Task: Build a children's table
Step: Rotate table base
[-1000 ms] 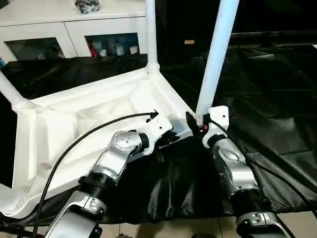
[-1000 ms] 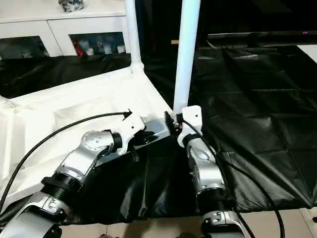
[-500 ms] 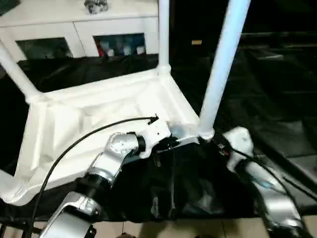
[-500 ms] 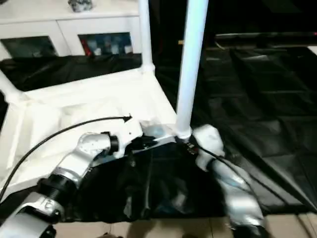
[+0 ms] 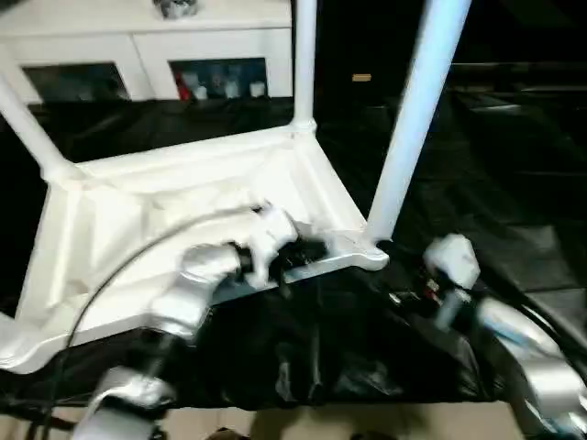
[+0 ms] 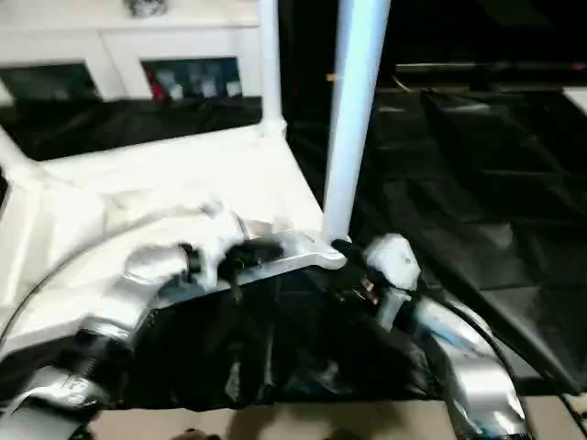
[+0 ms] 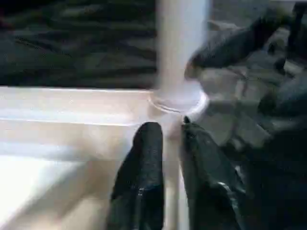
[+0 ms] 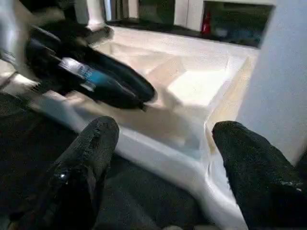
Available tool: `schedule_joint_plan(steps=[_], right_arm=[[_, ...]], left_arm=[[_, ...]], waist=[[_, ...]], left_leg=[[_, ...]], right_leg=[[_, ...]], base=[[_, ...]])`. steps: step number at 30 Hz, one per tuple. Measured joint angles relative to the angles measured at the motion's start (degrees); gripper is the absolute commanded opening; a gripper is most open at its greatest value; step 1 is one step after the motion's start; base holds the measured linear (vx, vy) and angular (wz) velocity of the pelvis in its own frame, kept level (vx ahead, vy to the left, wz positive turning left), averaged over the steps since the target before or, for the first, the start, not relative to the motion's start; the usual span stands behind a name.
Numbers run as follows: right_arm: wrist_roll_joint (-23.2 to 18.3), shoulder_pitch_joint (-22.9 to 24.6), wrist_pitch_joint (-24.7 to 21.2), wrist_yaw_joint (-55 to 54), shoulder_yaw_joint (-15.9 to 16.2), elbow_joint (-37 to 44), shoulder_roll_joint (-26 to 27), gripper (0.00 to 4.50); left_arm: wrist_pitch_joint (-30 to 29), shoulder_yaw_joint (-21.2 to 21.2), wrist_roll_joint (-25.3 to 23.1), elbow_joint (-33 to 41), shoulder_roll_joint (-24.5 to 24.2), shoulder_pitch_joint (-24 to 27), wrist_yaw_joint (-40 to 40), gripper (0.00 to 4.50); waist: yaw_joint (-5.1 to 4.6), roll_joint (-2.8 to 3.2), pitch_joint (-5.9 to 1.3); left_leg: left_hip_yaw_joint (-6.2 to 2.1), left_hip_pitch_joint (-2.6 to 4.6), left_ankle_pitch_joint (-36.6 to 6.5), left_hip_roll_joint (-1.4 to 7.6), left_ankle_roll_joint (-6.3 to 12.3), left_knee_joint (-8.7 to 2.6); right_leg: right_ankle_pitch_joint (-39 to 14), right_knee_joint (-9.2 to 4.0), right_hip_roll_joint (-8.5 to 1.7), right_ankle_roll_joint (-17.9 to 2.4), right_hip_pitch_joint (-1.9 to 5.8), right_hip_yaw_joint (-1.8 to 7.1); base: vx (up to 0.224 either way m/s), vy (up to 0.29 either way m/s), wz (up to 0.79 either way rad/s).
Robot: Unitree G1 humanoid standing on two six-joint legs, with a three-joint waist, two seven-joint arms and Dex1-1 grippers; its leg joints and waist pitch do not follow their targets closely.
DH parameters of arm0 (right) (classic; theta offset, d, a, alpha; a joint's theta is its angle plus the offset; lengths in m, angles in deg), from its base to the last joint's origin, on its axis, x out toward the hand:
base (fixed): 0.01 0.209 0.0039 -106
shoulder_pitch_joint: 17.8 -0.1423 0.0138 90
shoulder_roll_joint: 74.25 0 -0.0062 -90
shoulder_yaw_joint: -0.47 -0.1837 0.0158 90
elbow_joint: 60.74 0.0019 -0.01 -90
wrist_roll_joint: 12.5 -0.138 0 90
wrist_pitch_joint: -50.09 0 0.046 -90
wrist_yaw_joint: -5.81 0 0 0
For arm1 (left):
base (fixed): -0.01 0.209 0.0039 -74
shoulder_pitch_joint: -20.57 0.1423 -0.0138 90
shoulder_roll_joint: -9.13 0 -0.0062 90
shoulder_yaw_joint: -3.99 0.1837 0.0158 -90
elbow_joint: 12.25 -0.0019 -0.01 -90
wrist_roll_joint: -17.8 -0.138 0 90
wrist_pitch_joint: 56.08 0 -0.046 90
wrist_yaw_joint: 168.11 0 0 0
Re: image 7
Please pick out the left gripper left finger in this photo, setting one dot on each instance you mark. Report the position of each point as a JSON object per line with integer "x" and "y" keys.
{"x": 141, "y": 179}

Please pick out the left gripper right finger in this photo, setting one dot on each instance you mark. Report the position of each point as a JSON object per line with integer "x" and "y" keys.
{"x": 211, "y": 191}

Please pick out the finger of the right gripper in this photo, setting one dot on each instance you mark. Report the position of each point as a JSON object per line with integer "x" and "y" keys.
{"x": 230, "y": 45}

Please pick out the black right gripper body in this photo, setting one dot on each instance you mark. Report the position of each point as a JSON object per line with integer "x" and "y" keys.
{"x": 293, "y": 31}

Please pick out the white plastic table leg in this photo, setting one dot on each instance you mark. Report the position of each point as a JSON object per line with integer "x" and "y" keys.
{"x": 180, "y": 48}

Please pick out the white plastic table top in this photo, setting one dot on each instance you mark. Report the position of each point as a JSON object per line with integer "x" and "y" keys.
{"x": 48, "y": 143}

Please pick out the black work mat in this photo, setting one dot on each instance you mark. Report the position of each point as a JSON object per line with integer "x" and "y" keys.
{"x": 72, "y": 48}

